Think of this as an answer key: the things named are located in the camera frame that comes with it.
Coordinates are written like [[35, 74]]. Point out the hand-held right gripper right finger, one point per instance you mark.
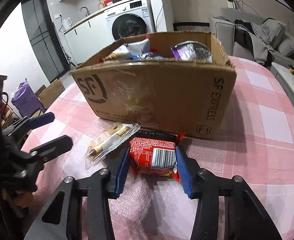
[[184, 172]]

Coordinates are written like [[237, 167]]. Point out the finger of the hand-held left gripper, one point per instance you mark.
[[57, 143], [40, 120]]

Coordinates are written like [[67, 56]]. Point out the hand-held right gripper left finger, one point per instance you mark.
[[120, 172]]

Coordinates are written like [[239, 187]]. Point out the small red snack packet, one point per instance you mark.
[[149, 152]]

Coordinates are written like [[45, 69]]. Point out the clear biscuit packet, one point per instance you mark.
[[107, 140]]

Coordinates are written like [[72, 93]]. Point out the large cardboard box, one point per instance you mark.
[[157, 95]]

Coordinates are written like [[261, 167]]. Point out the white stick snack bag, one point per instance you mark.
[[117, 55]]

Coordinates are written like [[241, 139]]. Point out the blue cookie packet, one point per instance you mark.
[[142, 56]]

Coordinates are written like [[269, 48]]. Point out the white and red chip bag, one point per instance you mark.
[[137, 47]]

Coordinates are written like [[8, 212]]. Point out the silver and purple snack bag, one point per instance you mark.
[[192, 51]]

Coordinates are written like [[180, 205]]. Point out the person's left hand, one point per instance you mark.
[[19, 197]]

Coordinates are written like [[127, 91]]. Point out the purple plastic bag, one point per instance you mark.
[[24, 100]]

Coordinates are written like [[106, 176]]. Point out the small cardboard box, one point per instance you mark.
[[52, 93]]

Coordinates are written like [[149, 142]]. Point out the dark glass door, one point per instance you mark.
[[44, 37]]

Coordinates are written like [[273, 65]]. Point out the pink checked tablecloth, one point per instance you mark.
[[262, 142]]

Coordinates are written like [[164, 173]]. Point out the white counter cabinet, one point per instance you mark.
[[87, 37]]

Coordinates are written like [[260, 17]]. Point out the white kettle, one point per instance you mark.
[[66, 24]]

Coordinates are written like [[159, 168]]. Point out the metal faucet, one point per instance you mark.
[[85, 11]]

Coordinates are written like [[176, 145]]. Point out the white washing machine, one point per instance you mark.
[[129, 27]]

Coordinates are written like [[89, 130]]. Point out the orange bottle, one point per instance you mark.
[[101, 5]]

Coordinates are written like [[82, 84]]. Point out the grey coffee table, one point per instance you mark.
[[289, 90]]

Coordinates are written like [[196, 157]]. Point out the red box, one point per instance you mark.
[[110, 0]]

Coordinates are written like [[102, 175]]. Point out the striped floor mat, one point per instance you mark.
[[190, 27]]

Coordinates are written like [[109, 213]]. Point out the dark clothes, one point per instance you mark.
[[244, 40]]

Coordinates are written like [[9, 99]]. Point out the grey sofa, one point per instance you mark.
[[222, 30]]

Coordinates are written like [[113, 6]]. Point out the grey cushion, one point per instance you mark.
[[269, 31]]

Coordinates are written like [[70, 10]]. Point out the grey pillow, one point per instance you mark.
[[290, 43]]

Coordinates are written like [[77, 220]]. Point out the white power strip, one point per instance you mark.
[[231, 1]]

